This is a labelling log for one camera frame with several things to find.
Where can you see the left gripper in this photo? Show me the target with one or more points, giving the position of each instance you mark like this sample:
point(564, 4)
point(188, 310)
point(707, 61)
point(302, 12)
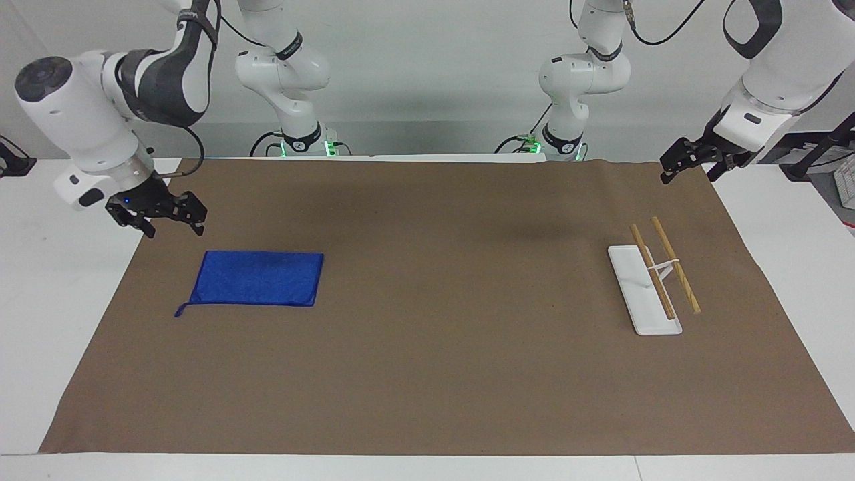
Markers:
point(724, 148)

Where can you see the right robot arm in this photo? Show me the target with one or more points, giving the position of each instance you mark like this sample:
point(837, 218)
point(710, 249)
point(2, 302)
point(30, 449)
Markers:
point(73, 127)

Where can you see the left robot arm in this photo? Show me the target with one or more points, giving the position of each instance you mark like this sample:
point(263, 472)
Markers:
point(775, 73)

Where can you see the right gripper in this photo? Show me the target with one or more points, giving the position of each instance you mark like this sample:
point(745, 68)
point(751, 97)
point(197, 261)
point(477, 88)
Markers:
point(141, 195)

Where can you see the white towel rack wooden bars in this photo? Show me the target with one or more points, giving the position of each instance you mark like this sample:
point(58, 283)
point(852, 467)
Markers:
point(642, 287)

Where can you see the black stand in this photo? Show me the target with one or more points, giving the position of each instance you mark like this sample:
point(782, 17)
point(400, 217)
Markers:
point(821, 150)

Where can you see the blue towel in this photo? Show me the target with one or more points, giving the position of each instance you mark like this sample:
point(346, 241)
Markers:
point(257, 278)

